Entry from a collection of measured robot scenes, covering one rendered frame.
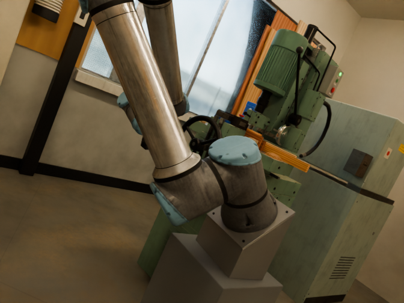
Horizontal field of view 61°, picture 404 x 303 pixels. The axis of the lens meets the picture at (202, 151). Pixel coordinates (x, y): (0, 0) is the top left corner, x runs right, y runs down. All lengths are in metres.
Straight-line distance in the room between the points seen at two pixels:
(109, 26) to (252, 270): 0.83
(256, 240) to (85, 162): 2.09
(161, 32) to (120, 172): 2.17
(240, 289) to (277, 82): 1.08
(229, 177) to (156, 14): 0.50
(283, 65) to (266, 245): 0.99
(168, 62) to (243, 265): 0.68
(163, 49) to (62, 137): 1.84
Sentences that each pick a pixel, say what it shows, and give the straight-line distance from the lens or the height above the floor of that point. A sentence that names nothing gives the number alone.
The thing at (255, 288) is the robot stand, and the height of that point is 0.54.
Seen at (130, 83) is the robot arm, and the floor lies 0.97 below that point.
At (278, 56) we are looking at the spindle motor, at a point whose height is 1.36.
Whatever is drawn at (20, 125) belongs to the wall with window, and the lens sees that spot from 2.75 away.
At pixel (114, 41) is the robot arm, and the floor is 1.05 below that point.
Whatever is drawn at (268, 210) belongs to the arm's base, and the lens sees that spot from 1.11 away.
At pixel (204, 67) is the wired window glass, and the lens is 3.30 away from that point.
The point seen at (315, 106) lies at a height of 1.22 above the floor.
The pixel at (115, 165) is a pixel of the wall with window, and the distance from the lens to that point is 3.07.
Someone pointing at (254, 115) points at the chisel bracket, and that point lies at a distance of 1.82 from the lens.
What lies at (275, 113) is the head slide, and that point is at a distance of 1.92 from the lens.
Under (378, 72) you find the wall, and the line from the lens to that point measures 4.39.
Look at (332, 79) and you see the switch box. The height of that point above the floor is 1.41.
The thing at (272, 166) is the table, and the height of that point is 0.87.
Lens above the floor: 1.00
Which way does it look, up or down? 8 degrees down
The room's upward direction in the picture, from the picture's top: 24 degrees clockwise
